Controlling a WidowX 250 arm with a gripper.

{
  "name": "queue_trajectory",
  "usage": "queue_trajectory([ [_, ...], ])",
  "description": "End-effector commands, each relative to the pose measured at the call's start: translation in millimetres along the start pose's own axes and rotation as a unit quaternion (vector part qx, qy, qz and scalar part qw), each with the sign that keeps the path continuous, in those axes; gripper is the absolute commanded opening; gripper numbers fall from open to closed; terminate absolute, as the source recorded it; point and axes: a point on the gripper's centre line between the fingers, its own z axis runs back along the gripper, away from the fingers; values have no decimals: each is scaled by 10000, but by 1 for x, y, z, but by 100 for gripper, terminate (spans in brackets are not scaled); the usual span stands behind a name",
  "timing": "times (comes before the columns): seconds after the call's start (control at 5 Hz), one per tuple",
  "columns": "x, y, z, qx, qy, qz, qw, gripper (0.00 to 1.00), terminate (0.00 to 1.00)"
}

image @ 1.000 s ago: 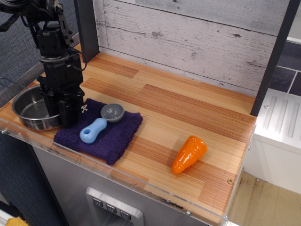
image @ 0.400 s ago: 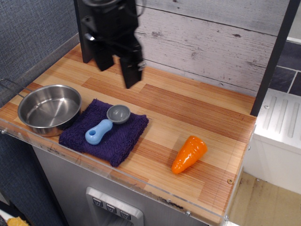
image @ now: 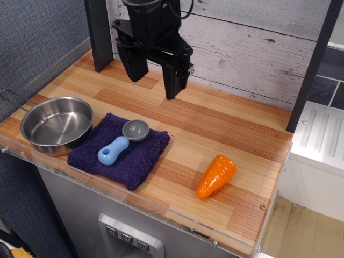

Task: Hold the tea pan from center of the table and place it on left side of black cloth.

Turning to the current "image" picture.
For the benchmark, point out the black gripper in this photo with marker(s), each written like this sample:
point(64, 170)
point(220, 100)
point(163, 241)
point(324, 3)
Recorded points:
point(152, 34)

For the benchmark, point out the metal pot with wire handle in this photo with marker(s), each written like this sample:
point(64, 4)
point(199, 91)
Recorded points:
point(53, 127)

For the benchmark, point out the purple towel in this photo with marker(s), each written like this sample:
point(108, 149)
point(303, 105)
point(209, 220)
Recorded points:
point(132, 166)

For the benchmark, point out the blue grey toy scoop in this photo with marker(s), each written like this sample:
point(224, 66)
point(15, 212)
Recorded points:
point(133, 131)

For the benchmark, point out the orange plastic carrot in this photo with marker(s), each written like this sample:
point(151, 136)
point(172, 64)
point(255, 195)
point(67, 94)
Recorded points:
point(219, 172)

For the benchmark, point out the clear acrylic front guard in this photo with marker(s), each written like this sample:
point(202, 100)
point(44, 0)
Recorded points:
point(79, 198)

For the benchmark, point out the silver dispenser button panel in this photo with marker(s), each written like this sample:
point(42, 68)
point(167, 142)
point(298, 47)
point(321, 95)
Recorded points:
point(122, 240)

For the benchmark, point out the white ridged appliance top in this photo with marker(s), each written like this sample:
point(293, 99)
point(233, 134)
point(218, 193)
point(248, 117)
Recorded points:
point(319, 135)

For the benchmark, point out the yellow object at corner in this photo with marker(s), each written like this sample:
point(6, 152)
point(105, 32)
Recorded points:
point(20, 253)

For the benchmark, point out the left dark grey post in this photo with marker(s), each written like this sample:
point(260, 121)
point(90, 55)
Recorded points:
point(99, 31)

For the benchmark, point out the dark grey post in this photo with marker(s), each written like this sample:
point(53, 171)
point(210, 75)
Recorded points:
point(317, 56)
point(99, 31)

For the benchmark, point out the right dark grey post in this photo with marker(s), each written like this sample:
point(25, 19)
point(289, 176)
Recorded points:
point(317, 56)

